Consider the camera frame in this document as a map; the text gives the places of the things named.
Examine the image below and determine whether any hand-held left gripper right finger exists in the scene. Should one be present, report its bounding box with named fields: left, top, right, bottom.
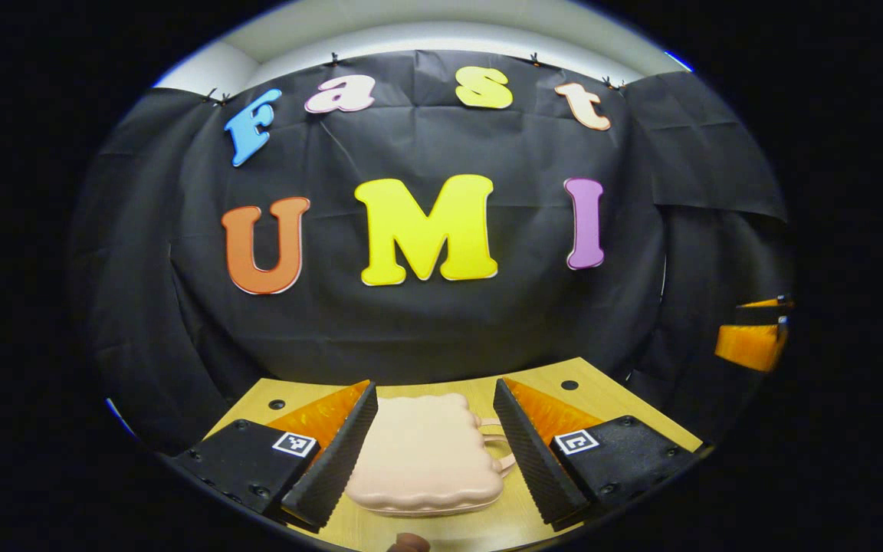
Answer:
left=492, top=377, right=699, bottom=532

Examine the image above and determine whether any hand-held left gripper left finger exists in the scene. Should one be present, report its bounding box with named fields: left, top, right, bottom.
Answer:
left=173, top=379, right=379, bottom=534

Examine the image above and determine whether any pink suitcase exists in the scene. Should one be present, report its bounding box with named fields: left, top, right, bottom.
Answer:
left=346, top=393, right=517, bottom=517

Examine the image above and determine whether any black backdrop cloth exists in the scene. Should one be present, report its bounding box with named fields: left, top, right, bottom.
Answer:
left=70, top=50, right=795, bottom=453

